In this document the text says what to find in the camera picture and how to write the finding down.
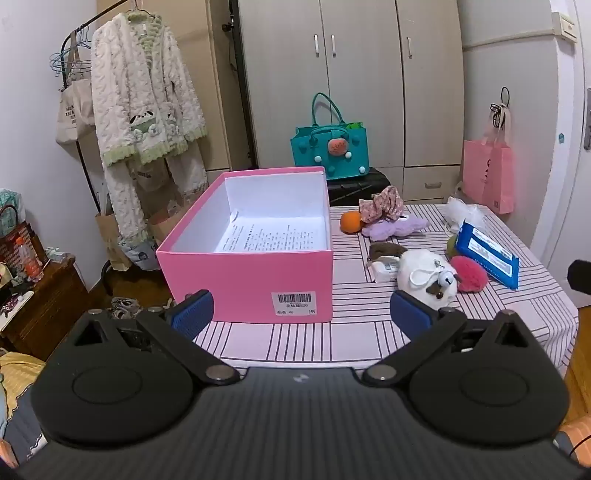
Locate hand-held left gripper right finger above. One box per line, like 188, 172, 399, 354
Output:
362, 290, 532, 388

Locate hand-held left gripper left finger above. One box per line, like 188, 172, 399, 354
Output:
74, 290, 241, 386

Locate white panda plush toy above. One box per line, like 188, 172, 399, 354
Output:
397, 249, 460, 305

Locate white tissue pack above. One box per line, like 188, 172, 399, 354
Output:
367, 260, 402, 284

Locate pink cardboard box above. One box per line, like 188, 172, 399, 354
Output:
156, 167, 334, 324

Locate dark brown soft item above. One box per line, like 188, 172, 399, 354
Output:
368, 242, 408, 264

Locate red fluffy ball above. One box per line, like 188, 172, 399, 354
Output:
449, 255, 489, 294

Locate purple plush toy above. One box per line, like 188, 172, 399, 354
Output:
361, 215, 430, 242

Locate blue wet wipes packet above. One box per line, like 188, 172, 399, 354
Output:
455, 220, 520, 291

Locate floral fabric scrunchie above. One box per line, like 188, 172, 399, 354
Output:
359, 185, 406, 224

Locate striped tablecloth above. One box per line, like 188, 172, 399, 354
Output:
194, 200, 580, 370

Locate pair of shoes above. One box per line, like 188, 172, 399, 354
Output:
108, 296, 139, 319

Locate white printed plastic bag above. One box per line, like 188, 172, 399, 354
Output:
122, 237, 162, 271

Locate black clothes rack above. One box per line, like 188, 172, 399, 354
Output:
59, 0, 162, 296

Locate brown paper bag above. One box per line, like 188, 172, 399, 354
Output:
148, 203, 195, 247
95, 210, 134, 271

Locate black suitcase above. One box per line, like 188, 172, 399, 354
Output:
326, 167, 393, 207

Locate pink shopping bag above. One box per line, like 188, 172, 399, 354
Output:
462, 108, 515, 214

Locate wooden nightstand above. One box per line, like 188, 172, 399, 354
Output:
0, 256, 90, 361

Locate orange drink bottle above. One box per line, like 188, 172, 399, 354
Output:
16, 237, 44, 282

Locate teal felt handbag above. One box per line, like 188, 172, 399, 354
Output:
290, 92, 371, 181

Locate yellow bedding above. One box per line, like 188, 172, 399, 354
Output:
0, 351, 47, 462

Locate woven basket bag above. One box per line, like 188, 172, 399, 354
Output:
0, 205, 47, 278

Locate green patterned package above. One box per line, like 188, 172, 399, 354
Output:
0, 188, 21, 234

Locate printed canvas tote bag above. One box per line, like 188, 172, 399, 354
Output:
55, 76, 95, 146

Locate white green fluffy pajama top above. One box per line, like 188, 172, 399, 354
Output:
90, 11, 208, 167

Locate beige three-door wardrobe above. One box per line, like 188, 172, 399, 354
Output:
231, 0, 465, 204

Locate wall light switch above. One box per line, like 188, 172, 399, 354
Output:
551, 11, 579, 44

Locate blue wire hangers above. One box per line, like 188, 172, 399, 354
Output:
48, 23, 93, 79

